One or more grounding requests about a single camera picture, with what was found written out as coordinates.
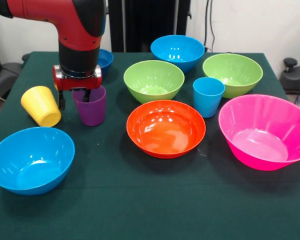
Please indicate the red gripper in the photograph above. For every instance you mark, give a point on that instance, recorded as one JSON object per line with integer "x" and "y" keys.
{"x": 77, "y": 83}

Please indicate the purple cup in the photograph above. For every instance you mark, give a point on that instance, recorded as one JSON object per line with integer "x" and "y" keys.
{"x": 93, "y": 112}

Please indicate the yellow cup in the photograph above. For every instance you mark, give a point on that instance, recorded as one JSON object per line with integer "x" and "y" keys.
{"x": 40, "y": 105}

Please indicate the light blue bowl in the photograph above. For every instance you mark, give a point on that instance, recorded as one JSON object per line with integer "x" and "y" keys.
{"x": 30, "y": 162}
{"x": 177, "y": 50}

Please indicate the orange bowl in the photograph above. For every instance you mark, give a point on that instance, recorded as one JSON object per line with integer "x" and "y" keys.
{"x": 166, "y": 132}

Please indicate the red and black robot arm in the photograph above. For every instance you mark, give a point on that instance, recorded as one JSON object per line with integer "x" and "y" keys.
{"x": 77, "y": 30}

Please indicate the small dark blue bowl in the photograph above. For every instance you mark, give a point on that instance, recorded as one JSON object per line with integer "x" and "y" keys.
{"x": 106, "y": 61}

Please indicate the green bowl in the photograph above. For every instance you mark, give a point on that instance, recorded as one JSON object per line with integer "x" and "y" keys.
{"x": 153, "y": 82}
{"x": 232, "y": 72}

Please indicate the dark green table cloth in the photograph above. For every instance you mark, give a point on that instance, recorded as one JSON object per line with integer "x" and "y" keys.
{"x": 150, "y": 200}

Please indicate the light blue cup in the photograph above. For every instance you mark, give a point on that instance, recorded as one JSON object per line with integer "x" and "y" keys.
{"x": 207, "y": 100}

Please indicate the pink bowl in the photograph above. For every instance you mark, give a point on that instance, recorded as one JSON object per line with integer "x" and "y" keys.
{"x": 262, "y": 140}

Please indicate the black pedestal leg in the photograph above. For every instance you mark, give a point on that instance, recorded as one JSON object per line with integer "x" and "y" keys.
{"x": 5, "y": 75}
{"x": 295, "y": 80}

